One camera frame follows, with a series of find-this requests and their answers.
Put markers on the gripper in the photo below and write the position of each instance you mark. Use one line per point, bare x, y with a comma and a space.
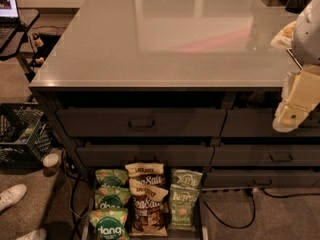
308, 34

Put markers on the green jalapeno kettle chip bag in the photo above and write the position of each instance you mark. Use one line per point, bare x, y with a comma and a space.
181, 203

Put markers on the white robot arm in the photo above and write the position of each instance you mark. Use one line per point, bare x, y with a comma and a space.
303, 37

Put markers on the top right dark drawer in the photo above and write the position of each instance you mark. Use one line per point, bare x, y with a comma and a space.
258, 123

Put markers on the middle right dark drawer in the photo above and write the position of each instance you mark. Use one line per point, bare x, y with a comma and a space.
266, 156

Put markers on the dark counter cabinet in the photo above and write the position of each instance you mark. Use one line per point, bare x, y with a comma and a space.
172, 54

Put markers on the rear green kettle chip bag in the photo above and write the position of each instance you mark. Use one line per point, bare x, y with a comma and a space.
186, 178

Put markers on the open bottom left drawer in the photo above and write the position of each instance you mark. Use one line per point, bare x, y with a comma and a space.
200, 232

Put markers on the top left dark drawer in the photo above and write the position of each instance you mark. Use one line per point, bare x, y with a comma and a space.
141, 122

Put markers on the rear brown sea salt bag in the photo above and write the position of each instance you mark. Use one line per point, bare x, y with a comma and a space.
147, 173

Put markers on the brown sea salt bag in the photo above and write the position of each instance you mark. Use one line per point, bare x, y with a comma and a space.
147, 201
147, 173

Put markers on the front brown sea salt bag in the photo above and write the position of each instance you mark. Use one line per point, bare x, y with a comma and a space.
147, 201

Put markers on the rear green dang bag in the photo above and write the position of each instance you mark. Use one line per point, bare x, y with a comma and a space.
112, 177

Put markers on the green dang bag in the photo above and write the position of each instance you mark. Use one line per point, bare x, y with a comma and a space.
111, 197
112, 177
109, 223

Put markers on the middle green dang bag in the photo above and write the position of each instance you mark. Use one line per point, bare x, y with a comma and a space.
111, 197

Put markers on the middle left dark drawer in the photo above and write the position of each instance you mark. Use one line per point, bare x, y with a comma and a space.
170, 155

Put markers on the front green dang bag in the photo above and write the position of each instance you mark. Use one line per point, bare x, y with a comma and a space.
109, 223

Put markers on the checkered marker board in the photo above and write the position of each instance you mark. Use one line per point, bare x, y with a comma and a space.
289, 51

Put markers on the white paper cup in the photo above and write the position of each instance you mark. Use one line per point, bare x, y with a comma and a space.
51, 161

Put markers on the black plastic crate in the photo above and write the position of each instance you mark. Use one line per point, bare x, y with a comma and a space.
25, 135

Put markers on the white shoe lower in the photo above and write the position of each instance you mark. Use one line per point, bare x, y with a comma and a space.
38, 234

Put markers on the black laptop stand table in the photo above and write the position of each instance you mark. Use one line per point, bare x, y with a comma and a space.
13, 49

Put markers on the open laptop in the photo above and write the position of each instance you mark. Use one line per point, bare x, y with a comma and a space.
9, 21

